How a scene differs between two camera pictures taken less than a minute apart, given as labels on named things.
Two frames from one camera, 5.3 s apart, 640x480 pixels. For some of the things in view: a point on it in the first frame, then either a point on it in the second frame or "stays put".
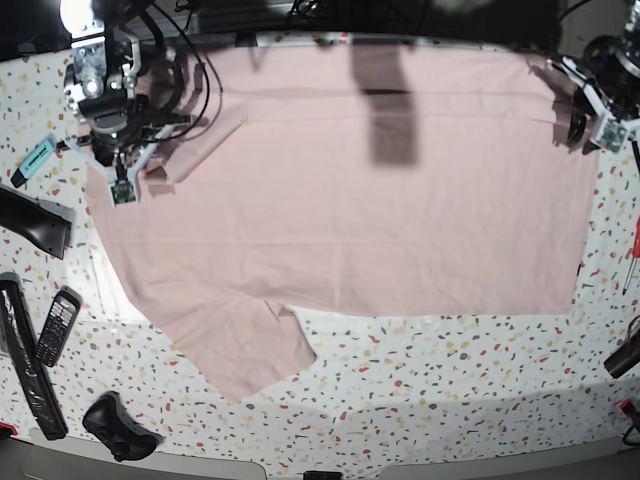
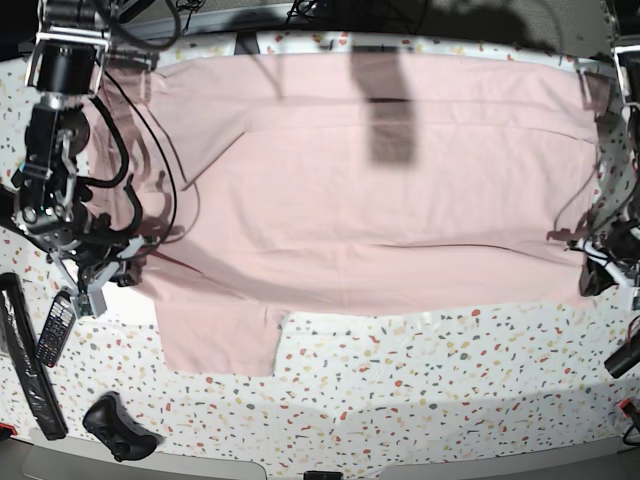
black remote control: x=58 y=324 stays put
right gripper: x=616 y=71 -> x=620 y=241
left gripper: x=113 y=120 -> x=92 y=256
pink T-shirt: x=365 y=179 stays put
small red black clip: x=627 y=407 stays put
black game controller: x=108 y=423 stays put
